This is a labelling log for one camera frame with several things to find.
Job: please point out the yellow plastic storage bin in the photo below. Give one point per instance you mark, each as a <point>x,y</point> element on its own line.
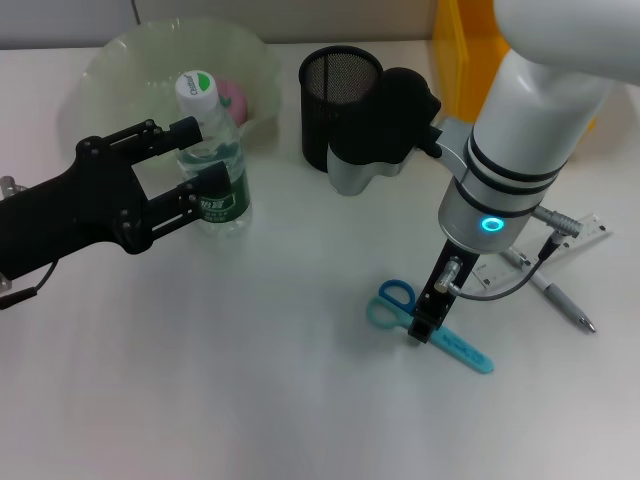
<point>455,60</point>

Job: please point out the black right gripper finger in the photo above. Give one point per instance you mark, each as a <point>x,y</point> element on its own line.
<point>422,330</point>

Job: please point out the black mesh pen cup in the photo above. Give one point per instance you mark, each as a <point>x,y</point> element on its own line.
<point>320,90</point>

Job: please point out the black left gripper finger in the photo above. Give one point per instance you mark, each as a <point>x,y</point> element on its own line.
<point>185,131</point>
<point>215,179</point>

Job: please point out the silver mechanical pen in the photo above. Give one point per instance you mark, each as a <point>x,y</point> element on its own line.
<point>565,302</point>

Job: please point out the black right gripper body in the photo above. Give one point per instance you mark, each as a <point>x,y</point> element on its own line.
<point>442,295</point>

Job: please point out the clear plastic ruler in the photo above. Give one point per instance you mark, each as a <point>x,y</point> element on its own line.
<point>590,232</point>

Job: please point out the blue and teal scissors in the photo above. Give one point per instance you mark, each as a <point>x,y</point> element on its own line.
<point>395,290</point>

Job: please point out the clear green-label water bottle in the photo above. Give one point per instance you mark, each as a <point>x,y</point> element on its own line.
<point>235,200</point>

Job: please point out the pale green glass fruit bowl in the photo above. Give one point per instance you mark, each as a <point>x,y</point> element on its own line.
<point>125,75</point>

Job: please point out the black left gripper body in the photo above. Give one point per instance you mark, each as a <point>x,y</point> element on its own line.
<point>75,210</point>

